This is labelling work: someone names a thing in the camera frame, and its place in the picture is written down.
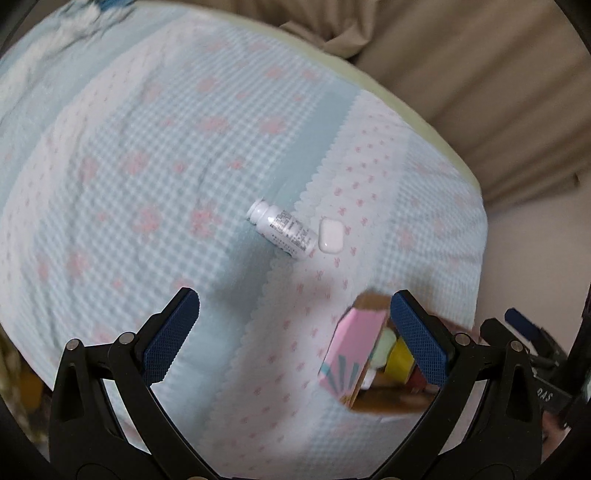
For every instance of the blue tissue pack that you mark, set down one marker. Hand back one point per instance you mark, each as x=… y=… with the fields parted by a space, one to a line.
x=106 y=5

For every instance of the red white small box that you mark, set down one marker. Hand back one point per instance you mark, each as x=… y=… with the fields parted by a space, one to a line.
x=417 y=382

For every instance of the person right hand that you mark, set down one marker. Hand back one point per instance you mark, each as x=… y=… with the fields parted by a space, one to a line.
x=553 y=431

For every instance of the white pill bottle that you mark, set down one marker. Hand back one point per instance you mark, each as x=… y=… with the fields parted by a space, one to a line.
x=282 y=229

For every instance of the light green mattress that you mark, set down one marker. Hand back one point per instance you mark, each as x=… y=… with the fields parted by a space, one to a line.
x=339 y=67

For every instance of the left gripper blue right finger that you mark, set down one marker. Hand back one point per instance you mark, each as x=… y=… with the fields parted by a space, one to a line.
x=449 y=361

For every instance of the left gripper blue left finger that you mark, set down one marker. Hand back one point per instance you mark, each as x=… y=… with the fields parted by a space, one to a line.
x=145 y=360

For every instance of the blue pink checkered bedsheet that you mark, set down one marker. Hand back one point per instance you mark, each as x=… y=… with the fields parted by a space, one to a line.
x=133 y=143

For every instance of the yellow packing tape roll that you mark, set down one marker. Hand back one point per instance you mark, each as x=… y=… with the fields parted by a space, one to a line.
x=400 y=364

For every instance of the cardboard box pink teal flaps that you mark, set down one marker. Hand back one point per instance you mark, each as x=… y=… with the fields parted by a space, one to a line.
x=345 y=372

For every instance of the white earbuds case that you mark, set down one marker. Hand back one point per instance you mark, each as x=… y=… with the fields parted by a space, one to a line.
x=331 y=236

